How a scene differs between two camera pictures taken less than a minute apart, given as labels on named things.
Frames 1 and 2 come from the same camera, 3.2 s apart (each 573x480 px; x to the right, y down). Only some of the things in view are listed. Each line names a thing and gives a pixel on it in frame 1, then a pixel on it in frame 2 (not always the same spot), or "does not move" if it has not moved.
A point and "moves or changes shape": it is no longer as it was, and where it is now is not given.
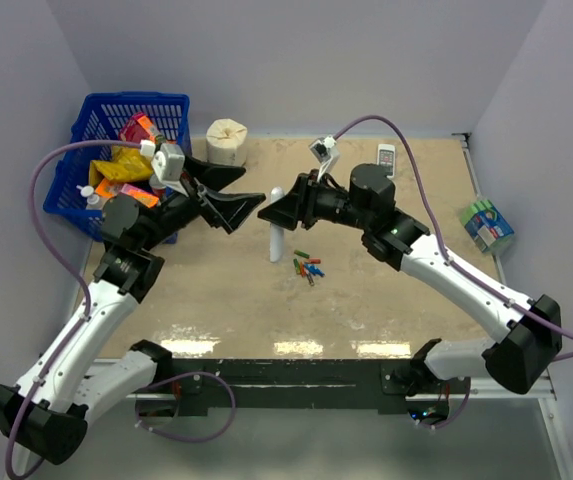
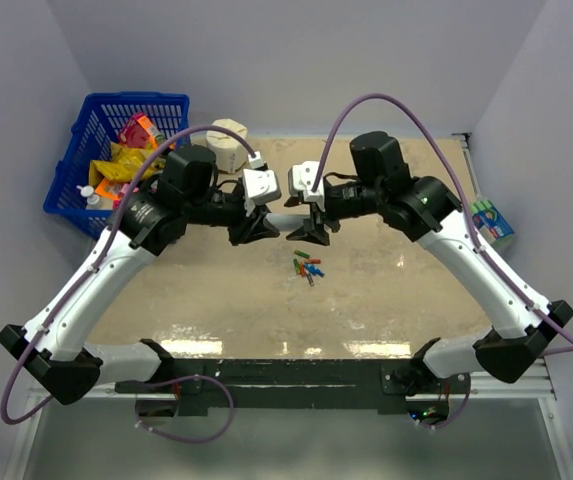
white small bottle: (93, 200) does not move
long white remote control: (277, 233) moves or changes shape
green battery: (302, 253) does not move
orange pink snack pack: (109, 189) does not move
